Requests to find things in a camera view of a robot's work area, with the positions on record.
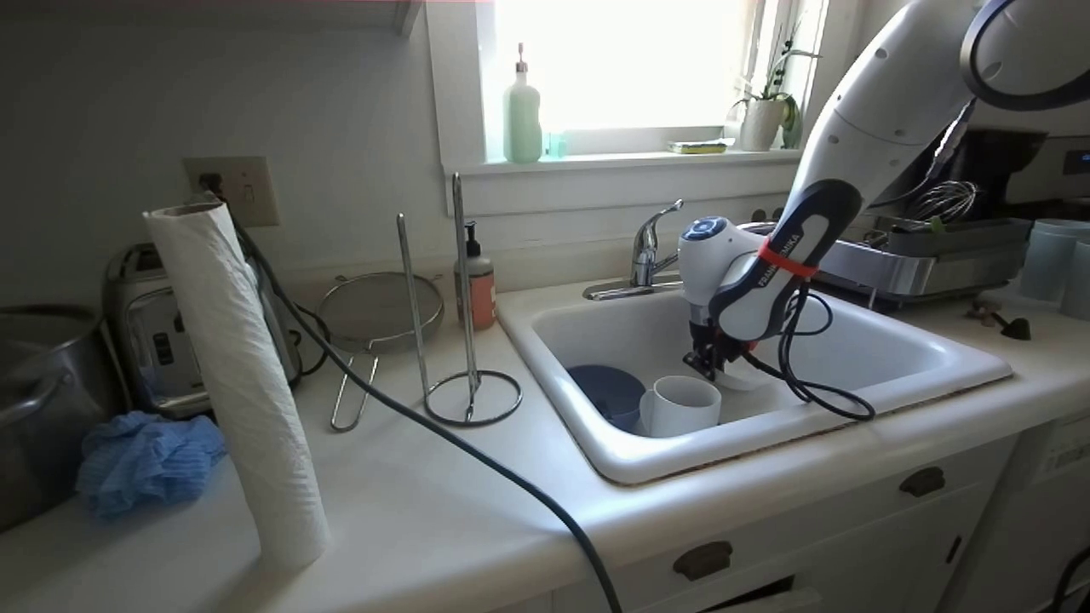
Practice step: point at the metal dish rack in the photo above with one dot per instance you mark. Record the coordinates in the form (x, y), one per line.
(933, 268)

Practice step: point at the white ceramic bowl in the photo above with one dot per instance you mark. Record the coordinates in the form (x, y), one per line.
(756, 378)

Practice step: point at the white paper towel roll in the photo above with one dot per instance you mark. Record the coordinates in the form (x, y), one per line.
(242, 385)

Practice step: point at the chrome faucet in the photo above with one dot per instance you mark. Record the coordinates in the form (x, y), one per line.
(648, 258)

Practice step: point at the blue bowl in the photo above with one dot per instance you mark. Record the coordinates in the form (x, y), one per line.
(603, 396)

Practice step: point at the yellow sponge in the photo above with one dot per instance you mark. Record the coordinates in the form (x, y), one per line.
(699, 144)

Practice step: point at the dark metal drawer pull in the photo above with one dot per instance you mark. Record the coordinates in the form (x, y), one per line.
(921, 480)
(703, 559)

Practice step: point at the potted plant white pot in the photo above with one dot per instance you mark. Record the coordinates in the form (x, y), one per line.
(760, 124)

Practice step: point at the blue cloth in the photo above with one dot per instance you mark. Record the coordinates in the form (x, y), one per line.
(149, 460)

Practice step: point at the white plastic cup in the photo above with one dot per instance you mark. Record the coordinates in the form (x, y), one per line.
(681, 410)

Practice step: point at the large black measuring spoon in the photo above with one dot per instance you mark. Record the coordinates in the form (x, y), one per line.
(1011, 329)

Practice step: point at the pale green tumbler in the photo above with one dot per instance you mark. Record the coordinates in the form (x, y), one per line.
(1044, 260)
(1078, 280)

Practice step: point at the orange soap dispenser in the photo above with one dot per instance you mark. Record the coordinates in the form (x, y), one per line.
(479, 294)

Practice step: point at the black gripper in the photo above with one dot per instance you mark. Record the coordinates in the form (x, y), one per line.
(714, 345)

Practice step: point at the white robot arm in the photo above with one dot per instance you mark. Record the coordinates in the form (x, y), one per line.
(888, 104)

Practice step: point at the green dish soap bottle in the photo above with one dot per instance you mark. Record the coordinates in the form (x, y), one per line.
(522, 122)

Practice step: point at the beige wall outlet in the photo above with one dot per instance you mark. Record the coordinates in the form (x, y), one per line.
(242, 188)

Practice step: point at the metal mesh strainer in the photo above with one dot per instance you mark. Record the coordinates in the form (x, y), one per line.
(379, 309)

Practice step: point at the white kitchen sink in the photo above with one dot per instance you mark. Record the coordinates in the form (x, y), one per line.
(888, 352)

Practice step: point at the silver toaster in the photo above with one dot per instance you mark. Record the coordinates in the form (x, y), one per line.
(160, 342)

